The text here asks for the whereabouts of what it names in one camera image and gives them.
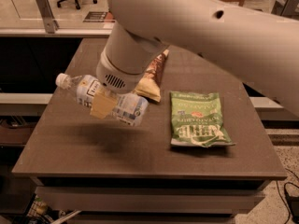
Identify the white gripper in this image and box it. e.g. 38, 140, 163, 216
90, 51, 140, 119

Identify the clear plastic water bottle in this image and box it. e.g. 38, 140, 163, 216
55, 73, 149, 126

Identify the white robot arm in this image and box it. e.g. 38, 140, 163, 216
96, 0, 299, 116

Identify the sea salt chips bag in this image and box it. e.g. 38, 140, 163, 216
135, 49, 169, 103

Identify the green kettle chips bag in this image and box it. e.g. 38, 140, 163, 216
170, 91, 235, 147

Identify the left metal glass bracket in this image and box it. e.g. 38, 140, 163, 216
36, 0, 58, 34

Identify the metal glass bracket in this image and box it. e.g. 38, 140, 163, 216
271, 0, 299, 20
36, 0, 58, 34

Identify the right metal glass bracket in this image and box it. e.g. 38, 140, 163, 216
271, 0, 299, 20

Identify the black power adapter cable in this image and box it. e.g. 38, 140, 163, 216
276, 168, 299, 224

